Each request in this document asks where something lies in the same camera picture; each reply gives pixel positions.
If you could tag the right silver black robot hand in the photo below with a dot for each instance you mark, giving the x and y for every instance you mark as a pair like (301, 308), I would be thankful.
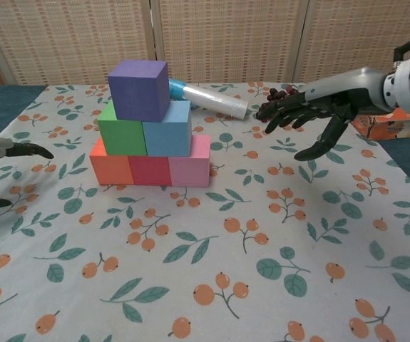
(336, 96)

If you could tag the orange cube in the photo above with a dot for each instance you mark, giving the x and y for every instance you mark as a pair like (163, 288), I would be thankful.
(113, 171)

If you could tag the green cube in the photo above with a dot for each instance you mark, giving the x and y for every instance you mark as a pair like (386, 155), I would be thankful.
(122, 137)

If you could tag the purple cube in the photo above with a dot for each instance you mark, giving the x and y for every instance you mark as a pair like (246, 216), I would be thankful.
(137, 90)

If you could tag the red cube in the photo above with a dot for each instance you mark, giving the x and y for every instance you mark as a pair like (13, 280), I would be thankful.
(151, 171)

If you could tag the pink cube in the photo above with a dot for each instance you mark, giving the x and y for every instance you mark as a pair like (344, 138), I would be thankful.
(190, 167)

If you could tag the light blue cube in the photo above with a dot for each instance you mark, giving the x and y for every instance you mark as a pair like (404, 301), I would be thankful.
(167, 137)

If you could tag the dark purple grape bunch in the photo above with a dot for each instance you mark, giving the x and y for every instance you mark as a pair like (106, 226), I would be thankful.
(267, 108)

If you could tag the orange carton box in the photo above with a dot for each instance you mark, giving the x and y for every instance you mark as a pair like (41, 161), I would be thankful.
(404, 124)

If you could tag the clear film roll blue label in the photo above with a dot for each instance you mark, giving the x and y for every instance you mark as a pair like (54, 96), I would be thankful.
(211, 99)

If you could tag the floral tablecloth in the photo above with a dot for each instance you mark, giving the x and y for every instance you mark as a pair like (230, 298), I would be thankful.
(261, 231)

